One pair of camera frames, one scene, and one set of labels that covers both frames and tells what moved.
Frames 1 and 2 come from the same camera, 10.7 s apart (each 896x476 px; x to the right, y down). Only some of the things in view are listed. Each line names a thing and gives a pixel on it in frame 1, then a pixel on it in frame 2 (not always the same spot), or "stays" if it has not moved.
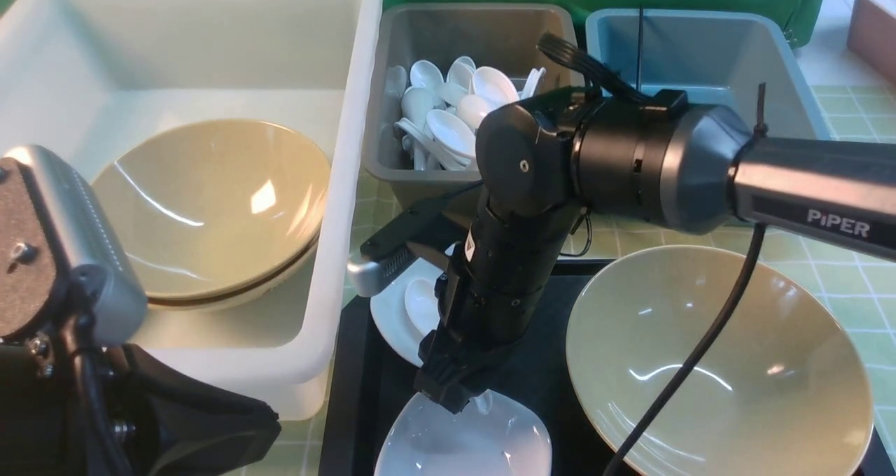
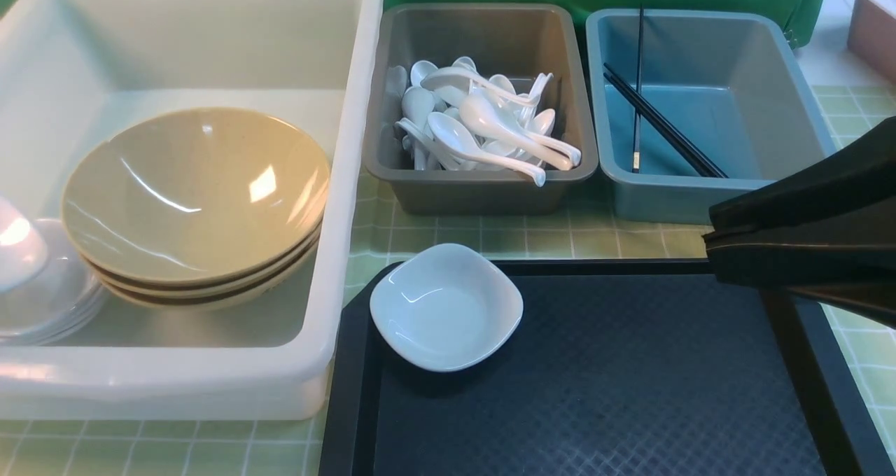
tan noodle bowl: [788, 397] → [194, 196]
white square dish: [493, 435] → [23, 252]
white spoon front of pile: [451, 136] stays
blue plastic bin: [745, 65] stays
